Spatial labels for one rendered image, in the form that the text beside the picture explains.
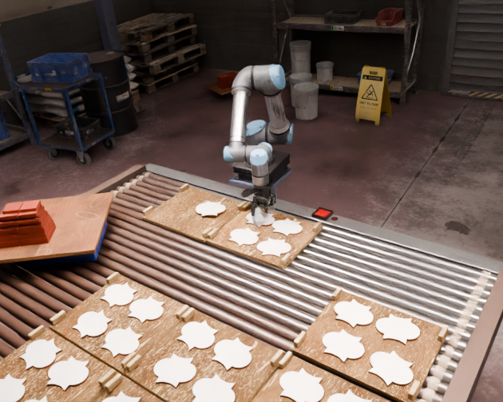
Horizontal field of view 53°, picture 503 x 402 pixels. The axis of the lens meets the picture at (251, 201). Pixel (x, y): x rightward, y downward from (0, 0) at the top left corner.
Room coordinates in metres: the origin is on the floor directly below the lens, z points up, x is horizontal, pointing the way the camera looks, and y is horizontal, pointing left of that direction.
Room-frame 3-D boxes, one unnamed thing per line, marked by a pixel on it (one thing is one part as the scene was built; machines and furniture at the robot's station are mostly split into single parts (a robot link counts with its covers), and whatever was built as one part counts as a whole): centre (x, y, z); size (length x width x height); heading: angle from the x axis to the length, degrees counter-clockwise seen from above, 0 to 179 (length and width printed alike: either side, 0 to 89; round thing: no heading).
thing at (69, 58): (5.19, 1.81, 0.96); 0.50 x 0.38 x 0.21; 70
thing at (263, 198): (1.99, -0.06, 1.08); 0.09 x 0.08 x 0.12; 52
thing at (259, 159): (2.00, -0.05, 1.24); 0.09 x 0.08 x 0.11; 166
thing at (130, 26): (7.79, 1.24, 0.44); 1.31 x 1.00 x 0.87; 145
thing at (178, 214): (2.15, 0.28, 0.93); 0.41 x 0.35 x 0.02; 51
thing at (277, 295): (1.69, 0.16, 0.90); 1.95 x 0.05 x 0.05; 52
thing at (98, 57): (5.86, 1.59, 0.44); 0.59 x 0.59 x 0.88
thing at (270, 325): (1.57, 0.26, 0.90); 1.95 x 0.05 x 0.05; 52
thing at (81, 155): (5.18, 1.87, 0.46); 0.79 x 0.62 x 0.91; 55
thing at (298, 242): (1.90, -0.05, 0.93); 0.41 x 0.35 x 0.02; 53
